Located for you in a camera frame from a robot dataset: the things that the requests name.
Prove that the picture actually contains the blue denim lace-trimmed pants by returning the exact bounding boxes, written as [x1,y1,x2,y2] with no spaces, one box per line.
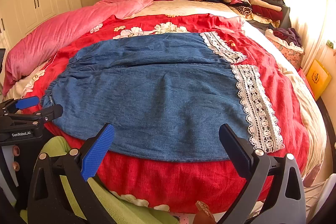
[41,31,284,162]

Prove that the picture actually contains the green fleece garment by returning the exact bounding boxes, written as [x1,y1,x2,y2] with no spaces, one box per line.
[19,135,180,224]

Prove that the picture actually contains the red floral blanket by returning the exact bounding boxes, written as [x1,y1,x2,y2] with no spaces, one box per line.
[32,14,309,213]

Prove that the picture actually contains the cream bed sheet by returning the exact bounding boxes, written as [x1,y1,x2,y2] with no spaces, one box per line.
[3,0,327,178]

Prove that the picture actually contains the yellow paper bag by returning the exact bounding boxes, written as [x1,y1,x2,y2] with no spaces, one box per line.
[306,59,332,101]

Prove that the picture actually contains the floral fabric laundry basket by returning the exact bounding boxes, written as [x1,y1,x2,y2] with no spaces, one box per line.
[265,29,305,71]

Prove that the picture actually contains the pink quilt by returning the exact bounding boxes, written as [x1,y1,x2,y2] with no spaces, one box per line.
[3,0,154,94]

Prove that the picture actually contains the pile of folded clothes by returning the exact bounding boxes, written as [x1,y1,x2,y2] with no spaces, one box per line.
[208,0,291,28]

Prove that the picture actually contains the white curtain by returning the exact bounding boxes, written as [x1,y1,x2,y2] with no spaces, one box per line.
[284,0,335,73]

